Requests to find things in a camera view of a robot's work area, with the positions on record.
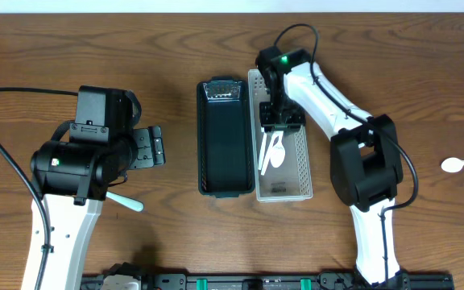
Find white spoon angled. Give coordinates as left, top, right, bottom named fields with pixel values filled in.
left=269, top=131, right=286, bottom=168

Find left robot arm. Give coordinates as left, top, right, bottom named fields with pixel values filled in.
left=22, top=85, right=166, bottom=289

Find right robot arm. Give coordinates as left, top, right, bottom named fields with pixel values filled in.
left=255, top=45, right=407, bottom=287

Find black plastic basket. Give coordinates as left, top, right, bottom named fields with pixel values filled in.
left=197, top=77, right=255, bottom=198

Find white plastic spoon left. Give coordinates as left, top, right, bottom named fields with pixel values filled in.
left=106, top=192, right=144, bottom=212

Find clear plastic basket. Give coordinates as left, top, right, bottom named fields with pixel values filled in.
left=247, top=69, right=313, bottom=203

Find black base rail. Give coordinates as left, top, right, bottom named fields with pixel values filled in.
left=78, top=263, right=455, bottom=290

